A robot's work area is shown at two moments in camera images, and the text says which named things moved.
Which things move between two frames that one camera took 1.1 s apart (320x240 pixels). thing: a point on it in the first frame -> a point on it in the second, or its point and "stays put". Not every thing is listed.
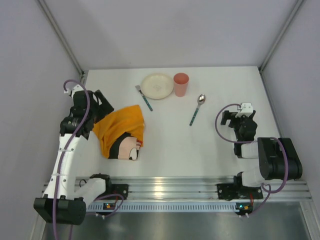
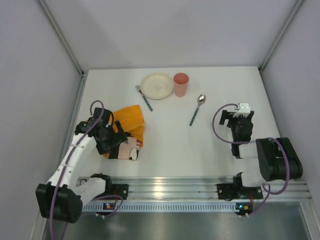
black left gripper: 99,106 -> 117,136
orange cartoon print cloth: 121,133 stays put
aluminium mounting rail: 203,188 stays put
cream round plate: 157,86 stays put
